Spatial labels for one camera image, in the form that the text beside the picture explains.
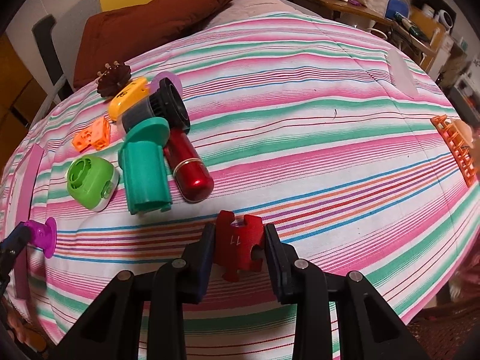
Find magenta perforated cup toy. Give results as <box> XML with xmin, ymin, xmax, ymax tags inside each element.
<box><xmin>24</xmin><ymin>217</ymin><xmax>57</xmax><ymax>258</ymax></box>

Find green white round toy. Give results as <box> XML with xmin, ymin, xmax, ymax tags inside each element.
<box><xmin>67</xmin><ymin>155</ymin><xmax>120</xmax><ymax>212</ymax></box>

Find orange cube blocks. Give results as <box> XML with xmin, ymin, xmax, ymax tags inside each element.
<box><xmin>72</xmin><ymin>116</ymin><xmax>111</xmax><ymax>152</ymax></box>

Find red puzzle piece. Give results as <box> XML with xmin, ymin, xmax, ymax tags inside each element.
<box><xmin>214</xmin><ymin>211</ymin><xmax>264</xmax><ymax>282</ymax></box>

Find teal cylinder toy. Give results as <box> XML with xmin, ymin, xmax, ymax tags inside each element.
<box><xmin>118</xmin><ymin>117</ymin><xmax>173</xmax><ymax>215</ymax></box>

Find red metallic capsule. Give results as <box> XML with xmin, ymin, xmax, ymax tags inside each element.
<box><xmin>163</xmin><ymin>128</ymin><xmax>214</xmax><ymax>203</ymax></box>

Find dark brown flower piece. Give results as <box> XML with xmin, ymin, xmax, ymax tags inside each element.
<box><xmin>97</xmin><ymin>61</ymin><xmax>131</xmax><ymax>98</ymax></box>

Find grey cylinder black base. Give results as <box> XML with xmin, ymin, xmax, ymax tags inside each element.
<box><xmin>116</xmin><ymin>76</ymin><xmax>191</xmax><ymax>136</ymax></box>

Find purple oval toy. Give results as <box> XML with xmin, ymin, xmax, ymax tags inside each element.
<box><xmin>149</xmin><ymin>71</ymin><xmax>184</xmax><ymax>98</ymax></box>

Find white pink-edged tray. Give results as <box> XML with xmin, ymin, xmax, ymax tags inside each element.
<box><xmin>10</xmin><ymin>144</ymin><xmax>44</xmax><ymax>300</ymax></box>

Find wooden wardrobe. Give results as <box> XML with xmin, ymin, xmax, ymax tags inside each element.
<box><xmin>0</xmin><ymin>33</ymin><xmax>47</xmax><ymax>172</ymax></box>

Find yellow orange oval toy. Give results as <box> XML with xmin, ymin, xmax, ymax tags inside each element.
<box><xmin>107</xmin><ymin>76</ymin><xmax>150</xmax><ymax>122</ymax></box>

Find orange grid basket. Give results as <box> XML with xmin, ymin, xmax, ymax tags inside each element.
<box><xmin>430</xmin><ymin>115</ymin><xmax>479</xmax><ymax>187</ymax></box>

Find black rolled mat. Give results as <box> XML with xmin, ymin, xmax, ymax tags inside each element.
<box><xmin>32</xmin><ymin>14</ymin><xmax>77</xmax><ymax>101</ymax></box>

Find pink green striped bedspread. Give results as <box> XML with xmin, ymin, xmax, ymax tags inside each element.
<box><xmin>1</xmin><ymin>13</ymin><xmax>479</xmax><ymax>358</ymax></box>

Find dark red cushion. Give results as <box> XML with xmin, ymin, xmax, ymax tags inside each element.
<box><xmin>73</xmin><ymin>0</ymin><xmax>233</xmax><ymax>89</ymax></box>

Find wooden side table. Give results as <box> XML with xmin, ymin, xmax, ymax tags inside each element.
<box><xmin>287</xmin><ymin>0</ymin><xmax>453</xmax><ymax>76</ymax></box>

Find blue container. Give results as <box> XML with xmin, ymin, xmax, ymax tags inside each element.
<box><xmin>385</xmin><ymin>0</ymin><xmax>410</xmax><ymax>20</ymax></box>

